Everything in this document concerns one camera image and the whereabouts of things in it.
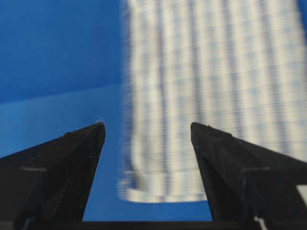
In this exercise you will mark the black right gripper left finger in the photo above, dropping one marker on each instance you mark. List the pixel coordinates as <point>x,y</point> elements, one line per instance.
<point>50,182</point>

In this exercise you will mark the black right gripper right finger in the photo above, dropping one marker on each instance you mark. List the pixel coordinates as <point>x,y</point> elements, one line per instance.
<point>249,184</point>

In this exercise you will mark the blue white striped towel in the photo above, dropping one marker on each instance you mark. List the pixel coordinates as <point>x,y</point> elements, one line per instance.
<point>239,66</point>

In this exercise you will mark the blue table mat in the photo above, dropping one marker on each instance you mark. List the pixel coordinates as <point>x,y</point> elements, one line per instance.
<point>61,68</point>

